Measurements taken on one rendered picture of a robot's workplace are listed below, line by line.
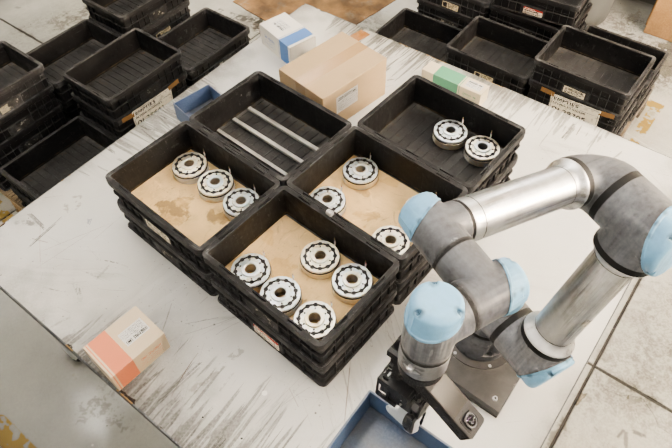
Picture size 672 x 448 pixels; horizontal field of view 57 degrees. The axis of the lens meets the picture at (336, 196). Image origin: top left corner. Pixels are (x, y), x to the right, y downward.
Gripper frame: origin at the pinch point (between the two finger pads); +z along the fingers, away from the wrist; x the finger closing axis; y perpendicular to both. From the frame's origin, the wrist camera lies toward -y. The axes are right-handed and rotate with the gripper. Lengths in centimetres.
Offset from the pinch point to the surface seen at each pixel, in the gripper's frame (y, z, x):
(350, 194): 56, 24, -55
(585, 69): 39, 46, -196
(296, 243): 57, 26, -33
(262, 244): 64, 26, -27
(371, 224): 45, 24, -51
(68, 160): 193, 81, -39
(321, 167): 66, 18, -54
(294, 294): 46, 24, -19
